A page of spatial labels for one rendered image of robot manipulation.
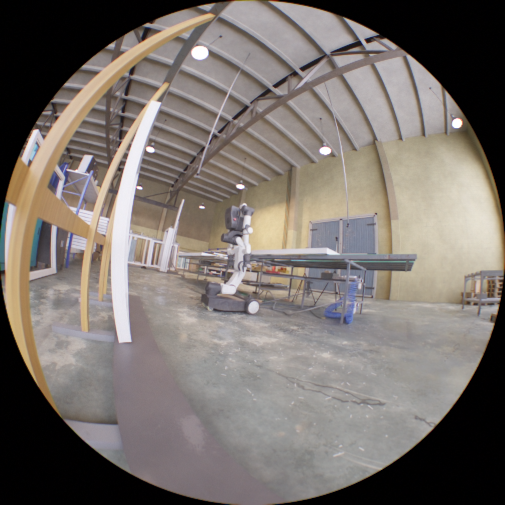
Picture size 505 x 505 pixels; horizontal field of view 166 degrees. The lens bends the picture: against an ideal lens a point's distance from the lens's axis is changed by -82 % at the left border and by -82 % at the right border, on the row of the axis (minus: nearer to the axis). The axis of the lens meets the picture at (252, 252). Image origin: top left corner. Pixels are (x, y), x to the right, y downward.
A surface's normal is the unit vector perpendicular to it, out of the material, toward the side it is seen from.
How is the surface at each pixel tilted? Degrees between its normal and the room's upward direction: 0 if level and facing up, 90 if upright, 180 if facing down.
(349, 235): 90
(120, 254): 90
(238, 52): 180
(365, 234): 90
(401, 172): 90
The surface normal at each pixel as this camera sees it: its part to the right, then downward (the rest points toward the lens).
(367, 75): -0.13, 0.98
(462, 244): -0.75, -0.18
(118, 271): 0.65, -0.01
